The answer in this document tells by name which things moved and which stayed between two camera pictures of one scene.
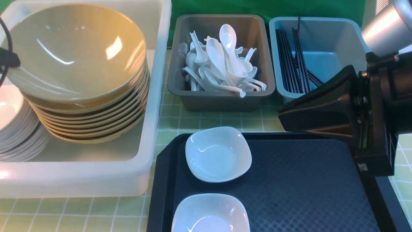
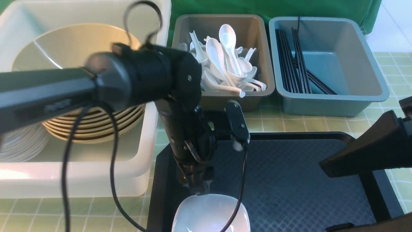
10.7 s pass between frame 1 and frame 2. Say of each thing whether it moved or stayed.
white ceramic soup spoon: stayed
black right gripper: moved
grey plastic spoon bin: stayed
